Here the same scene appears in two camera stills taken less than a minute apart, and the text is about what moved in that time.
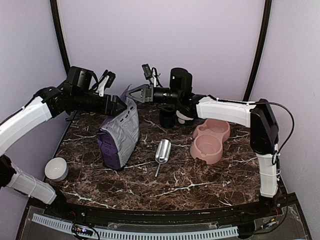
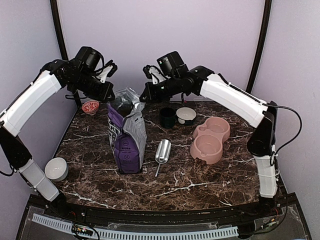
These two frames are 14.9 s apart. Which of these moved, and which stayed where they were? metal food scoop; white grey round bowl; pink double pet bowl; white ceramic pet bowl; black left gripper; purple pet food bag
Moved: purple pet food bag; black left gripper
Stayed: white ceramic pet bowl; white grey round bowl; metal food scoop; pink double pet bowl
